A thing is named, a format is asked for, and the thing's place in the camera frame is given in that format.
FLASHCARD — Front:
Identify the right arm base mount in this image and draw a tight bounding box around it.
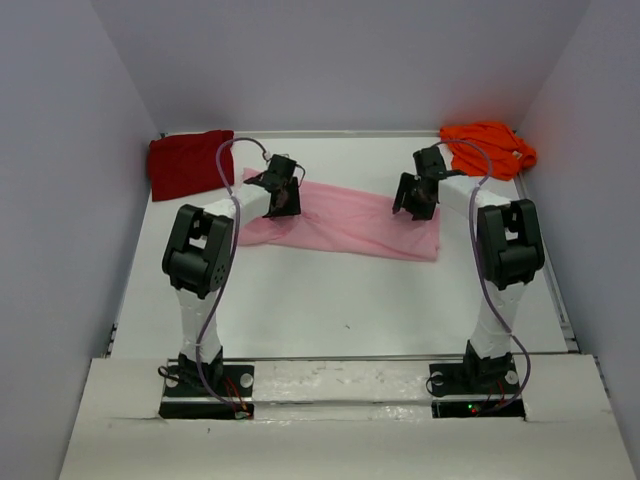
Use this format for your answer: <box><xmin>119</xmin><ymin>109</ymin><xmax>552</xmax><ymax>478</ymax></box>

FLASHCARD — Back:
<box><xmin>425</xmin><ymin>343</ymin><xmax>526</xmax><ymax>419</ymax></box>

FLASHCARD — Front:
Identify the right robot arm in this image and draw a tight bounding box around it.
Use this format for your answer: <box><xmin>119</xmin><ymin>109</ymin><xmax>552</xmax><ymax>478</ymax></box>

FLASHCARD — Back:
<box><xmin>392</xmin><ymin>142</ymin><xmax>545</xmax><ymax>392</ymax></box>

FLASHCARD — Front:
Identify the orange t shirt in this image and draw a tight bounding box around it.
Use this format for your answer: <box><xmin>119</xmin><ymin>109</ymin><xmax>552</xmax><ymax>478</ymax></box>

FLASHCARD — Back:
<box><xmin>439</xmin><ymin>122</ymin><xmax>537</xmax><ymax>181</ymax></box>

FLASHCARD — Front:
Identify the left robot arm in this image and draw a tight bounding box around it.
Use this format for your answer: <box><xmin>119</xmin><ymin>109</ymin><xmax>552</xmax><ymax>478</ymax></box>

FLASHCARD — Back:
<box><xmin>162</xmin><ymin>155</ymin><xmax>301</xmax><ymax>395</ymax></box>

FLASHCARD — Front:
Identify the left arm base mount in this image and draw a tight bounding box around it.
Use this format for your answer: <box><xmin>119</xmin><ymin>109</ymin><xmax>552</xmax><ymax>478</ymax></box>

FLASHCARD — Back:
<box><xmin>157</xmin><ymin>360</ymin><xmax>255</xmax><ymax>420</ymax></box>

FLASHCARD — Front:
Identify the dark red folded t shirt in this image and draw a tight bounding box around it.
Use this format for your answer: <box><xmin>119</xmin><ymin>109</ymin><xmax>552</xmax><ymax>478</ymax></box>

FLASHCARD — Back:
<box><xmin>147</xmin><ymin>130</ymin><xmax>234</xmax><ymax>202</ymax></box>

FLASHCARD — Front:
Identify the pink t shirt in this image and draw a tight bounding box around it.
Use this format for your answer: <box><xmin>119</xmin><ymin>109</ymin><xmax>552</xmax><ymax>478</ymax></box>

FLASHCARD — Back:
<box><xmin>239</xmin><ymin>181</ymin><xmax>440</xmax><ymax>262</ymax></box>

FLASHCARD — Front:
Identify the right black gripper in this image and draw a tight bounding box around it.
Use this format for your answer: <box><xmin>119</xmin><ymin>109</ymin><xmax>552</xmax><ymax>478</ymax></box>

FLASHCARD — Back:
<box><xmin>392</xmin><ymin>172</ymin><xmax>436</xmax><ymax>221</ymax></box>

